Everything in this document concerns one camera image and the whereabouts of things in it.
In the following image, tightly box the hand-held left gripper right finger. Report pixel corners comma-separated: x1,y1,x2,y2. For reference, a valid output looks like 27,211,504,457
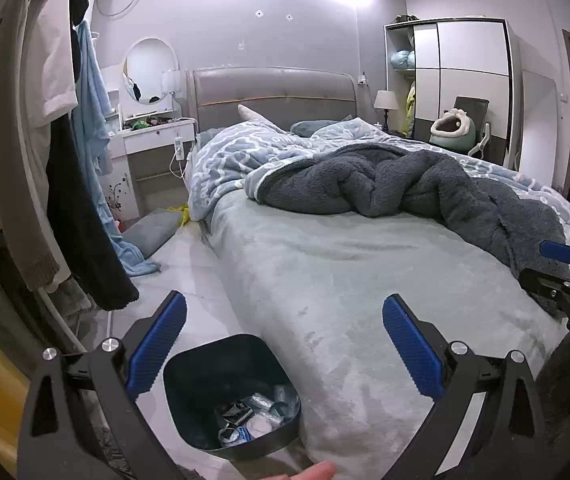
382,295,551,480

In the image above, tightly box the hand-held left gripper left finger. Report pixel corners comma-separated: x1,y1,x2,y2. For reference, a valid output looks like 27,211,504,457
17,290,188,480

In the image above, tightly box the dark blue plastic bin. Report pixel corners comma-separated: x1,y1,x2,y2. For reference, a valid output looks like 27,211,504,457
162,334,302,462

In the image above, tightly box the black tissue packet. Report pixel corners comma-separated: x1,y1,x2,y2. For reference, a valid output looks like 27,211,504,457
215,400,256,428

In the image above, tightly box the blue wet wipe packet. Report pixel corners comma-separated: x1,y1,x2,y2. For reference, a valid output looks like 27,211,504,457
217,425,253,448

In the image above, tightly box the clear bubble wrap roll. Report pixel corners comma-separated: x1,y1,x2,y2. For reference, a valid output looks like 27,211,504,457
250,392,281,413

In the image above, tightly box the person's left hand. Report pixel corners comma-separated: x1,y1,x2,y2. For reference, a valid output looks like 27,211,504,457
285,461,338,480

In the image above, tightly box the white clothes rack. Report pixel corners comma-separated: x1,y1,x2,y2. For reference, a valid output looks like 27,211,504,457
37,280,116,356

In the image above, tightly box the grey floor cushion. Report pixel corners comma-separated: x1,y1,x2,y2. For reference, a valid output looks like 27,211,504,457
120,210,181,256

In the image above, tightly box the bed with grey-green sheet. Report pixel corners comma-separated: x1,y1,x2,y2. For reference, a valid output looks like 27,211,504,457
187,125,570,480

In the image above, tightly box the yellow plastic bag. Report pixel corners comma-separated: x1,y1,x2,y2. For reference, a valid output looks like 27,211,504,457
165,203,191,226

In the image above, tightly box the long black garment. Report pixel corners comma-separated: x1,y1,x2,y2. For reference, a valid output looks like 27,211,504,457
45,110,140,311

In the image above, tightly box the green plush cat bed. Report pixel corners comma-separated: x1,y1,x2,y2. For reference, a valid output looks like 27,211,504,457
429,109,477,151

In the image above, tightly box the grey office chair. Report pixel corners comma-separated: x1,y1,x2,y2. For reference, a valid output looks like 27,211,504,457
449,96,492,158

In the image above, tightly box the blue patterned grey fleece blanket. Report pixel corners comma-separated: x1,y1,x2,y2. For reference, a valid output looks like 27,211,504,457
187,117,570,318

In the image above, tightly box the white dressing table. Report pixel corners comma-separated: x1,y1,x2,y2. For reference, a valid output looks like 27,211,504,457
100,65,197,221

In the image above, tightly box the yellow-green garment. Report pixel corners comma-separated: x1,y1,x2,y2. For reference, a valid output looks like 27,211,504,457
404,82,417,136

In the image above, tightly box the white wardrobe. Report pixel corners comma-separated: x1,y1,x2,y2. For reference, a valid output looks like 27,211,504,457
384,18,521,171

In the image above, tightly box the pile of dresser items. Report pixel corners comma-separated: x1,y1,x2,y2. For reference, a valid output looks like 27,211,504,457
124,116,178,130

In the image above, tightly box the grey-green jacket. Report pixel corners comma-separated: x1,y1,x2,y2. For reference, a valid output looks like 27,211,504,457
0,0,66,291

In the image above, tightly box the bedside lamp with white shade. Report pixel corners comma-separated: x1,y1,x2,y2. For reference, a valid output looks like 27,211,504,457
373,90,398,131

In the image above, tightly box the light blue robe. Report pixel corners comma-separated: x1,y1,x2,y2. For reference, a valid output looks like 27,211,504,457
72,20,162,277

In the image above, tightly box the blue-grey pillow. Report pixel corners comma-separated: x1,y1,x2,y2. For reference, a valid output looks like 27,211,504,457
290,120,336,137

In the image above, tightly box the white pillow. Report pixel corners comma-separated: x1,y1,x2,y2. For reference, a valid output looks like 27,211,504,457
237,104,276,123

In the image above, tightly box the white cylindrical table lamp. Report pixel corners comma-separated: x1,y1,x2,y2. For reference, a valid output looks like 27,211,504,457
161,69,182,116

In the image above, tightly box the grey padded headboard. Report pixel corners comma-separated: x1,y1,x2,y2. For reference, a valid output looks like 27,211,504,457
186,66,358,133

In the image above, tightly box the white shirt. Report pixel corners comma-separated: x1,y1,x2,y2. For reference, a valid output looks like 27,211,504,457
25,0,78,128

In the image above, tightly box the round wall mirror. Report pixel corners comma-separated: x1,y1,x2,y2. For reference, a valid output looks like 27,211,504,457
122,37,180,106

